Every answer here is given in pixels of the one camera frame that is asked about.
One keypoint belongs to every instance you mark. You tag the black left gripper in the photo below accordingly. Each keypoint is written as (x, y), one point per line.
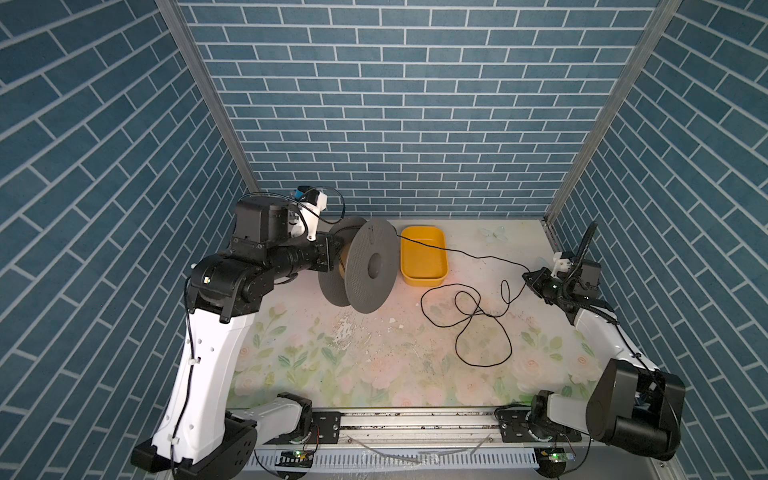
(326, 252)

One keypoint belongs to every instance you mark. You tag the dark grey perforated spool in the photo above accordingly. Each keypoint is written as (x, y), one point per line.
(365, 269)

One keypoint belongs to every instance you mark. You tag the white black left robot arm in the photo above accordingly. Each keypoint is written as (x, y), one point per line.
(275, 237)

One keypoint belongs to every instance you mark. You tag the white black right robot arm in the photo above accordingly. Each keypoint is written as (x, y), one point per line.
(634, 406)

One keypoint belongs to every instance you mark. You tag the yellow plastic bin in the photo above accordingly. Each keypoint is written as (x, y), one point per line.
(424, 260)

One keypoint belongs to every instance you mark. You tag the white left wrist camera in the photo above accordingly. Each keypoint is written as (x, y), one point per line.
(304, 217)

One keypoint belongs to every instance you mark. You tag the aluminium front rail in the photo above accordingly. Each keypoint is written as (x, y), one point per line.
(458, 441)

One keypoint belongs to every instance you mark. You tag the aluminium corner post right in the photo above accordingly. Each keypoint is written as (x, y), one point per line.
(658, 22)

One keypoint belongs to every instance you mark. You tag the aluminium corner post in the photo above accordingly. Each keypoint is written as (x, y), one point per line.
(173, 17)
(658, 22)

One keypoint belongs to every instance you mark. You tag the aluminium corner post left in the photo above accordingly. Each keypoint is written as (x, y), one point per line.
(173, 17)

